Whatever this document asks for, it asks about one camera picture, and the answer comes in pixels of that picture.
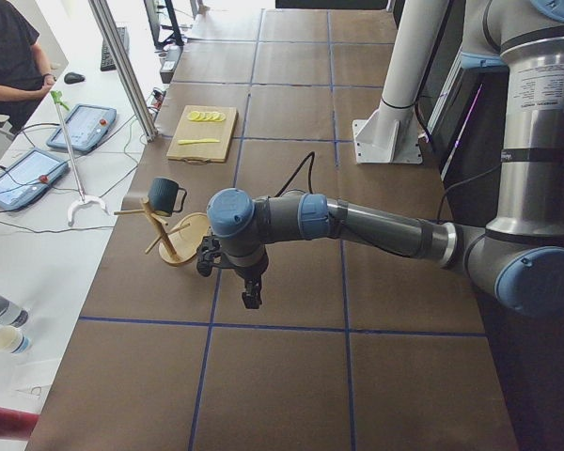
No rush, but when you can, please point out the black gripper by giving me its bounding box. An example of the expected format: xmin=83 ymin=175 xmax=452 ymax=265
xmin=227 ymin=251 xmax=269 ymax=309

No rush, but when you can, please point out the blue mug yellow inside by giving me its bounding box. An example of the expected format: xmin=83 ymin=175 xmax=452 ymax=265
xmin=148 ymin=178 xmax=187 ymax=217

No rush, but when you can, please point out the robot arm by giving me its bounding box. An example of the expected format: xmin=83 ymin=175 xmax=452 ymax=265
xmin=196 ymin=1 xmax=564 ymax=317

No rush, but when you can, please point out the wooden cup storage rack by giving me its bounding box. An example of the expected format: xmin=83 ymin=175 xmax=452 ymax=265
xmin=115 ymin=197 xmax=211 ymax=266

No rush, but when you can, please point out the paper cup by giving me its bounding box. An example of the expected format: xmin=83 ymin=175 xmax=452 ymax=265
xmin=0 ymin=326 xmax=31 ymax=354

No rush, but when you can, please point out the yellow plastic knife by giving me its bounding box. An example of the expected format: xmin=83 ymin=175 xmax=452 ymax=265
xmin=177 ymin=138 xmax=221 ymax=146

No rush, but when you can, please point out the bamboo cutting board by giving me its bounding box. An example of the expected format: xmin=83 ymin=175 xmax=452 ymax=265
xmin=166 ymin=104 xmax=238 ymax=163

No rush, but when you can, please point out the teach pendant far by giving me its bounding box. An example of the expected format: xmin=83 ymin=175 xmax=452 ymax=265
xmin=56 ymin=103 xmax=117 ymax=153

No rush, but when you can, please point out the teach pendant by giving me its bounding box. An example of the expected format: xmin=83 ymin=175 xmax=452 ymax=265
xmin=0 ymin=148 xmax=69 ymax=211
xmin=56 ymin=103 xmax=117 ymax=153

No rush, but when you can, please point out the black power adapter box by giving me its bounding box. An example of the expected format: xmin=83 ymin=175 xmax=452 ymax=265
xmin=159 ymin=45 xmax=182 ymax=84

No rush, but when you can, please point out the plastic water bottle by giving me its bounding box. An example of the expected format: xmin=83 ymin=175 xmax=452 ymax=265
xmin=0 ymin=295 xmax=28 ymax=327

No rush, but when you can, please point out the teach pendant near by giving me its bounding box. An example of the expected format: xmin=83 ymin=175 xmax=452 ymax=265
xmin=0 ymin=148 xmax=69 ymax=211

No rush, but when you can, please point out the black keyboard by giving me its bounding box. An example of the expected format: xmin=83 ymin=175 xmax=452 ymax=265
xmin=100 ymin=26 xmax=129 ymax=72

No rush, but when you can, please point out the metal reacher grabber stick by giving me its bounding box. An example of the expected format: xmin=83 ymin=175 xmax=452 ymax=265
xmin=50 ymin=90 xmax=108 ymax=226

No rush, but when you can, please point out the red object at edge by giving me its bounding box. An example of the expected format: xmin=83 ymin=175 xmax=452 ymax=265
xmin=0 ymin=407 xmax=39 ymax=441

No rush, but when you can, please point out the black computer mouse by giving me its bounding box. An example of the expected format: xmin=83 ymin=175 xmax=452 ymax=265
xmin=64 ymin=72 xmax=86 ymax=85

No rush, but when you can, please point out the seated person black shirt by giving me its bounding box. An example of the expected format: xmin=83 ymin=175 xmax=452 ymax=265
xmin=0 ymin=1 xmax=56 ymax=131

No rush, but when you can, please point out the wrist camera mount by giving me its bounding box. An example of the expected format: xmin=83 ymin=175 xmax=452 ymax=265
xmin=196 ymin=235 xmax=233 ymax=277

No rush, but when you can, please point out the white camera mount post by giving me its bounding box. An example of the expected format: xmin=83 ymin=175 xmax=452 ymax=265
xmin=352 ymin=0 xmax=449 ymax=164

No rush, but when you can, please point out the aluminium frame post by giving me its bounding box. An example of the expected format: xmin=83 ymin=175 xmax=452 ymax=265
xmin=88 ymin=0 xmax=158 ymax=142

